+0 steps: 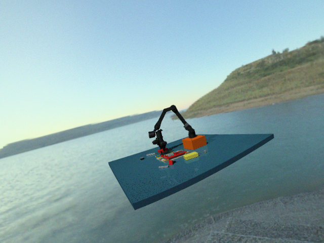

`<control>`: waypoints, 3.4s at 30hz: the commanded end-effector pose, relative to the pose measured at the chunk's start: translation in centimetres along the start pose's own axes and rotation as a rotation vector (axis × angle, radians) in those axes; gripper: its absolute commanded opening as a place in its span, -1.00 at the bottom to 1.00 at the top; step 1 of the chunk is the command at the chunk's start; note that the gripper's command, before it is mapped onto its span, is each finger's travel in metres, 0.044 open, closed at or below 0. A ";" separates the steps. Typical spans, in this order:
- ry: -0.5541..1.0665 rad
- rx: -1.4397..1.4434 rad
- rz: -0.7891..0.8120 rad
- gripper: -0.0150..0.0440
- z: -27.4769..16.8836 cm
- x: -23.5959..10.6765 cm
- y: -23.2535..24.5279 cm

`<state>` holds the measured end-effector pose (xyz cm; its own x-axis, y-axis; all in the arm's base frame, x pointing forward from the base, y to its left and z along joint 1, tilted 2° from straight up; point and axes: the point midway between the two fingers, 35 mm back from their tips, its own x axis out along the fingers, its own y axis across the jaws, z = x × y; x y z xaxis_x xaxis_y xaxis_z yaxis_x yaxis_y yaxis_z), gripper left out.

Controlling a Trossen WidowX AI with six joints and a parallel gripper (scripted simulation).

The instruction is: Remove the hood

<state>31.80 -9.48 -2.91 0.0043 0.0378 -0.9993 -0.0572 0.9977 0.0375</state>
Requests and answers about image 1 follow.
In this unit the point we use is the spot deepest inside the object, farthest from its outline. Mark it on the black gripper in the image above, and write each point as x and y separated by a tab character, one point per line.
162	143

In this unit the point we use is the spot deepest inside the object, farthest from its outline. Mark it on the yellow rectangular block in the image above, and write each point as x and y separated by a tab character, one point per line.
190	156

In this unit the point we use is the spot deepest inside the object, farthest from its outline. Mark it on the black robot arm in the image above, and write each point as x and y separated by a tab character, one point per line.
191	132

